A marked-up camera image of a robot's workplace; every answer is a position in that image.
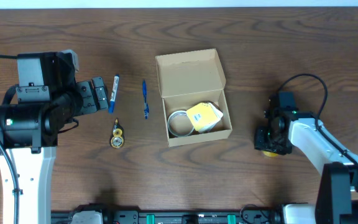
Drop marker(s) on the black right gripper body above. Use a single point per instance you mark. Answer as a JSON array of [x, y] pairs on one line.
[[260, 143]]

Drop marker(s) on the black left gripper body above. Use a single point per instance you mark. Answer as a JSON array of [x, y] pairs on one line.
[[89, 96]]

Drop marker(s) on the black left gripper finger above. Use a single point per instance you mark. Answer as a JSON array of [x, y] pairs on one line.
[[98, 82], [101, 95]]

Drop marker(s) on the blue white marker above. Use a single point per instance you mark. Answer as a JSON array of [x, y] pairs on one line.
[[113, 94]]

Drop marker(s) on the small yellow tape roll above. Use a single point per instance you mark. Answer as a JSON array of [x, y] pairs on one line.
[[270, 154]]

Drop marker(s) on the yellow sticky note pad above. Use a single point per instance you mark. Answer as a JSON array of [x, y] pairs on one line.
[[204, 116]]

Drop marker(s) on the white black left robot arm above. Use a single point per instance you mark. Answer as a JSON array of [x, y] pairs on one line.
[[32, 115]]

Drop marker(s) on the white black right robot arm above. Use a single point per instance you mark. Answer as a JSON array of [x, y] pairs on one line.
[[337, 200]]

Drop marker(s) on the yellow black correction tape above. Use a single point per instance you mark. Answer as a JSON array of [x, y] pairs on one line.
[[117, 136]]

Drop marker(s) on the blue ballpoint pen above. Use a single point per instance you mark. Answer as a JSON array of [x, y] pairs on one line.
[[146, 106]]

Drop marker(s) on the large clear tape roll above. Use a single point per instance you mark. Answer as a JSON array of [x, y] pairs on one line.
[[179, 124]]

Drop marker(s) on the open cardboard box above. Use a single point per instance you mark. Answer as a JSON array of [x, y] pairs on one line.
[[188, 78]]

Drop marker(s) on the black rail with mounts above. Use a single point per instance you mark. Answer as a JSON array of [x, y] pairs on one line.
[[249, 214]]

